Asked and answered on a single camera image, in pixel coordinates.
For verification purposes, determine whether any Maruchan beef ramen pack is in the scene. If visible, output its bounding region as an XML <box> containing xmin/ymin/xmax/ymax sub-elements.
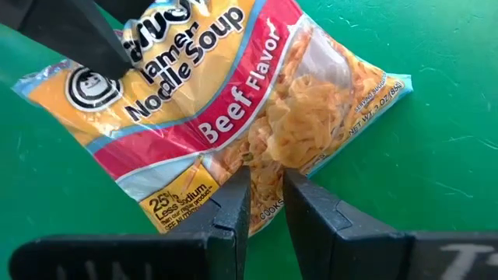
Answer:
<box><xmin>11</xmin><ymin>0</ymin><xmax>414</xmax><ymax>237</ymax></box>

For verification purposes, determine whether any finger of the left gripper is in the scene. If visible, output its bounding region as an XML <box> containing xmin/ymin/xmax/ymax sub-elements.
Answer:
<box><xmin>0</xmin><ymin>0</ymin><xmax>136</xmax><ymax>82</ymax></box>
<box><xmin>94</xmin><ymin>0</ymin><xmax>157</xmax><ymax>24</ymax></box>

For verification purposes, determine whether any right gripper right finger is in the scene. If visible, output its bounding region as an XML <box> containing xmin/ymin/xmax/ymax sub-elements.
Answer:
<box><xmin>282</xmin><ymin>168</ymin><xmax>498</xmax><ymax>280</ymax></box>

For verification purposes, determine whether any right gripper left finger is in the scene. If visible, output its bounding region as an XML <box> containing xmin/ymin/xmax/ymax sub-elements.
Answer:
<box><xmin>7</xmin><ymin>166</ymin><xmax>253</xmax><ymax>280</ymax></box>

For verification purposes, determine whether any green table mat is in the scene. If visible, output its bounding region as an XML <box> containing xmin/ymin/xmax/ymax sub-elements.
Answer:
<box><xmin>0</xmin><ymin>0</ymin><xmax>498</xmax><ymax>280</ymax></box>

